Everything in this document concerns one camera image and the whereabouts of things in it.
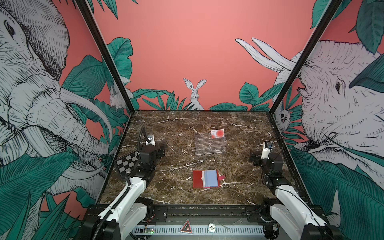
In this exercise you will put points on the black left corner frame post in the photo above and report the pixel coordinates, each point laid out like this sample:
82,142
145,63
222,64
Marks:
98,38

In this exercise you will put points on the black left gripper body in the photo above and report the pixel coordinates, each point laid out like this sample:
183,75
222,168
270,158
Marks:
158,152

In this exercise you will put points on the black white checkerboard calibration board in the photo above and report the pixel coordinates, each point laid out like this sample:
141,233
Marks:
126,164

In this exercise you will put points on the clear acrylic compartment organizer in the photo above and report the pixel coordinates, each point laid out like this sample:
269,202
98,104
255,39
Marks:
205,145

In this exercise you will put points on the red warning triangle sticker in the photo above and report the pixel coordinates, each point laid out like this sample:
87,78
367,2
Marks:
186,228

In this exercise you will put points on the black right corner frame post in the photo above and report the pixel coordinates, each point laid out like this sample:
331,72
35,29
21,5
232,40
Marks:
324,21

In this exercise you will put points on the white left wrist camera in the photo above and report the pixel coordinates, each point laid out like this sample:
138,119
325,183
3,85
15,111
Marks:
150,140

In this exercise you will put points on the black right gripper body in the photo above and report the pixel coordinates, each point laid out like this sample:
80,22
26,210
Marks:
260,162

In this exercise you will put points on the white ventilation grille strip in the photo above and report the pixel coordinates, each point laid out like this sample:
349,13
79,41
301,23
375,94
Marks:
175,230

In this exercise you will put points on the black corner frame post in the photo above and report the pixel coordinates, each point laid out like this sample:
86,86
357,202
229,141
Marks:
324,21
98,38

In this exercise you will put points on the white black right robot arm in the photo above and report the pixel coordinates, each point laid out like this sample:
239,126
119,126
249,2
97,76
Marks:
301,221

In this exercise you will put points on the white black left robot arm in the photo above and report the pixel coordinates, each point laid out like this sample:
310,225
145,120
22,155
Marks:
119,218

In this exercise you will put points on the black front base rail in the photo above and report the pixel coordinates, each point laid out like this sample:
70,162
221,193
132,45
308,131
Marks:
161,213

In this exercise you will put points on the round white sticker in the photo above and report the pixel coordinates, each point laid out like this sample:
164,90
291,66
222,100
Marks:
212,228

